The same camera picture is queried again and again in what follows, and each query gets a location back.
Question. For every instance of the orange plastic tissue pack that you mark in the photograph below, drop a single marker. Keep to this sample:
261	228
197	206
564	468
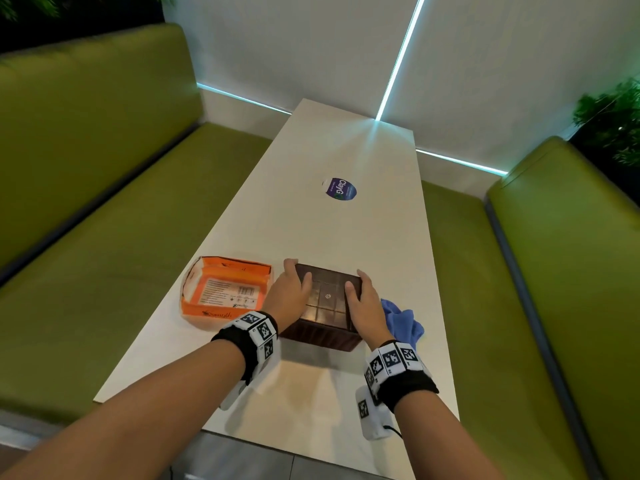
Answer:
225	289

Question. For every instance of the upright white light strip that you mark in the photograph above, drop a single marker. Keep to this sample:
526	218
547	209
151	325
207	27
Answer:
400	59

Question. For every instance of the person's left forearm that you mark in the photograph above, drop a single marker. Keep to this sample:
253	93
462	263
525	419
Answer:
130	419

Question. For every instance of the blue cleaning cloth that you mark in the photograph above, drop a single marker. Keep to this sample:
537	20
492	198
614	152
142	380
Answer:
402	322

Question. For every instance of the green upholstered bench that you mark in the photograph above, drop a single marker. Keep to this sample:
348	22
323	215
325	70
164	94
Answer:
575	294
100	229

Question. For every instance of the level white light strip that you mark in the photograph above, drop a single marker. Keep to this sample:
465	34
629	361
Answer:
242	98
462	162

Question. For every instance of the person's right forearm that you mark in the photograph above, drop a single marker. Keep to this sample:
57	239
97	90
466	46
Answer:
445	439

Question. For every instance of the person's right hand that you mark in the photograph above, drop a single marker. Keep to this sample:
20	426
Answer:
367	314

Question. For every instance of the green leafy plants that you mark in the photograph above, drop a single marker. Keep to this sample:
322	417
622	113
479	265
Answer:
30	4
612	124

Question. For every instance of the round purple sticker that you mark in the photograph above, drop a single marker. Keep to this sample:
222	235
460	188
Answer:
341	188

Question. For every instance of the black marker wristband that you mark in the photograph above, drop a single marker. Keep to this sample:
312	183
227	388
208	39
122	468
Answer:
407	384
232	342

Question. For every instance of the brown woven tissue box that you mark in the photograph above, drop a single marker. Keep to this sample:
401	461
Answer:
325	337

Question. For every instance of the person's left hand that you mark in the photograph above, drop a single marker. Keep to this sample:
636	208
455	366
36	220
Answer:
287	299

